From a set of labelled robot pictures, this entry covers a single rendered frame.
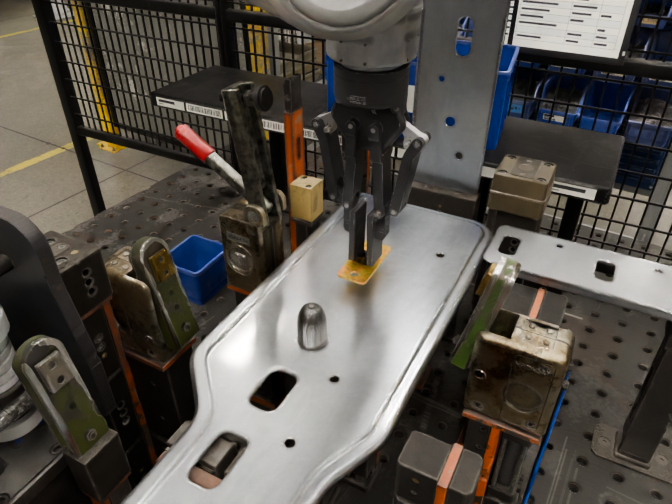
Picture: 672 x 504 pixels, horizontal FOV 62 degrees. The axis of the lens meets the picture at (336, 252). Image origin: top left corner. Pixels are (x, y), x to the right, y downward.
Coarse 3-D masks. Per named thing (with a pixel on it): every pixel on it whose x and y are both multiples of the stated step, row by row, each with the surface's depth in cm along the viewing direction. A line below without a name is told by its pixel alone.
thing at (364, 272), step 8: (384, 248) 70; (360, 256) 68; (384, 256) 69; (344, 264) 68; (352, 264) 68; (360, 264) 68; (376, 264) 68; (344, 272) 66; (352, 272) 67; (360, 272) 66; (368, 272) 66; (352, 280) 65; (360, 280) 65
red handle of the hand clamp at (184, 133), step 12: (180, 132) 70; (192, 132) 70; (192, 144) 70; (204, 144) 70; (204, 156) 70; (216, 156) 71; (216, 168) 70; (228, 168) 71; (228, 180) 70; (240, 180) 70; (240, 192) 71
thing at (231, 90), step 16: (224, 96) 62; (240, 96) 62; (256, 96) 61; (272, 96) 63; (240, 112) 63; (256, 112) 65; (240, 128) 64; (256, 128) 66; (240, 144) 65; (256, 144) 67; (240, 160) 66; (256, 160) 68; (256, 176) 67; (272, 176) 70; (256, 192) 68; (272, 192) 70; (272, 208) 72
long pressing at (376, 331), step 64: (320, 256) 73; (448, 256) 73; (256, 320) 63; (384, 320) 63; (448, 320) 63; (192, 384) 55; (256, 384) 55; (320, 384) 55; (384, 384) 55; (192, 448) 49; (256, 448) 49; (320, 448) 49
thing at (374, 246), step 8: (368, 216) 63; (368, 224) 63; (368, 232) 64; (368, 240) 65; (376, 240) 65; (368, 248) 65; (376, 248) 66; (368, 256) 66; (376, 256) 67; (368, 264) 66
